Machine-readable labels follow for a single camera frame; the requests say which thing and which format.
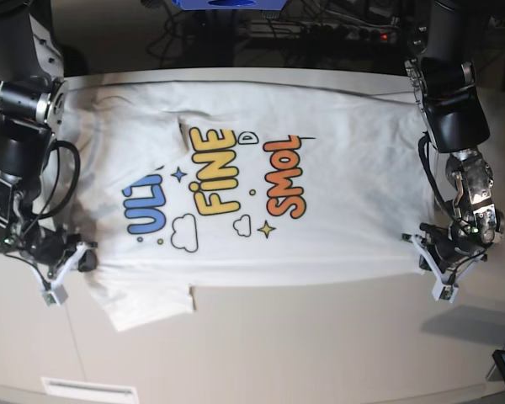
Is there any black power strip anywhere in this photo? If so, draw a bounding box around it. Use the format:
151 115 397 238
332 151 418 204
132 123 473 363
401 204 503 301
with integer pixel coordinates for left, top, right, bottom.
239 20 399 43

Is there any white paper label strip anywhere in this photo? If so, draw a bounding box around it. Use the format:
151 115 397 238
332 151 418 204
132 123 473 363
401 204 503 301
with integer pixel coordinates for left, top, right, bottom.
41 377 138 403

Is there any blue box at top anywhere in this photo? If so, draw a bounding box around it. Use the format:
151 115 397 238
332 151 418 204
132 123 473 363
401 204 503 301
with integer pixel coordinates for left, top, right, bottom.
173 0 287 11

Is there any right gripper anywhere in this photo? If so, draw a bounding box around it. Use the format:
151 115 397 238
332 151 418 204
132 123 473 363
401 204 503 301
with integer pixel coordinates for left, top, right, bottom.
29 240 98 292

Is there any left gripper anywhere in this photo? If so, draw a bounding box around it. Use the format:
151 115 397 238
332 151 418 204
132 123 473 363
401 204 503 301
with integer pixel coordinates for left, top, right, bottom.
401 233 487 288

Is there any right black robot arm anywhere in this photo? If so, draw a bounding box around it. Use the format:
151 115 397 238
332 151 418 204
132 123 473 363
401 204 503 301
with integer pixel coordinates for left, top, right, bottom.
0 1 97 303

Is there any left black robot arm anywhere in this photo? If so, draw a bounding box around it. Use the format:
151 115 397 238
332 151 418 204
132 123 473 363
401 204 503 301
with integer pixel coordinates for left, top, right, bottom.
403 1 505 301

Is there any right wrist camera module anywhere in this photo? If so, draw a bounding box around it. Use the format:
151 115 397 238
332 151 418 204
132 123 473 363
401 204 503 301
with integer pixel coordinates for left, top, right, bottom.
41 285 68 306

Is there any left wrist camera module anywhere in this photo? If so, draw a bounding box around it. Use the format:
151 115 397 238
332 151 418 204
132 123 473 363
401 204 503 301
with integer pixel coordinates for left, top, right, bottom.
432 280 459 303

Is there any white printed T-shirt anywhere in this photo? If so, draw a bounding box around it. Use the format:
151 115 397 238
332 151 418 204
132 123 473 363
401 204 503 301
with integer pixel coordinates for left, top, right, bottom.
60 82 433 331

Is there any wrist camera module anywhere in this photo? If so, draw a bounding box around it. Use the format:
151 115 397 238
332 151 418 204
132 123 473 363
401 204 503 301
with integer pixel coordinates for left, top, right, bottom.
41 285 68 306
432 280 459 303

